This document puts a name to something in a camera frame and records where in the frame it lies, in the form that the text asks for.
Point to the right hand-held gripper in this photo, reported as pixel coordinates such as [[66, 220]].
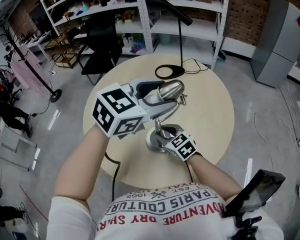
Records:
[[181, 146]]

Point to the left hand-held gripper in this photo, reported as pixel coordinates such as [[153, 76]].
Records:
[[115, 109]]

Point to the silver metal lamp stand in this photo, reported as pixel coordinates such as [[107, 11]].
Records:
[[171, 89]]

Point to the person's right forearm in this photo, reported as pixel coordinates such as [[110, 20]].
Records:
[[212, 176]]

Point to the person's left forearm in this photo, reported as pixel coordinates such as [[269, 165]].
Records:
[[82, 166]]

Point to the black desk lamp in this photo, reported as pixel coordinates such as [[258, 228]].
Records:
[[181, 46]]

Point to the purple toy pile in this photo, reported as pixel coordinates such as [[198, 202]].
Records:
[[137, 47]]

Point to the pale green bucket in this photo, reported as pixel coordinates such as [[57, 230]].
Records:
[[165, 39]]

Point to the black office chair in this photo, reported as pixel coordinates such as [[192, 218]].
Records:
[[102, 44]]

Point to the potted red flowers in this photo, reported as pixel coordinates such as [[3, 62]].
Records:
[[128, 16]]

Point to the person's white printed shirt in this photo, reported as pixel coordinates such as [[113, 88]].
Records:
[[165, 224]]

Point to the wooden rack cart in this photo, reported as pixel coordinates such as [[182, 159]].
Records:
[[62, 51]]

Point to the black chest-mounted screen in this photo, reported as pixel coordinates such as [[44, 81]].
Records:
[[255, 194]]

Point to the teal cone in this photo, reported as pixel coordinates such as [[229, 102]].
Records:
[[85, 7]]

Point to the black coat rack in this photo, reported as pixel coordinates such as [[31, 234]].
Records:
[[30, 66]]

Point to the grey refrigerator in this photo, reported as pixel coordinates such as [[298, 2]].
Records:
[[277, 41]]

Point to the pink coat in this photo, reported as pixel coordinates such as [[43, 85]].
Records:
[[22, 69]]

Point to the black red wheeled cart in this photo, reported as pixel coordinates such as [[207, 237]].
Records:
[[2, 81]]

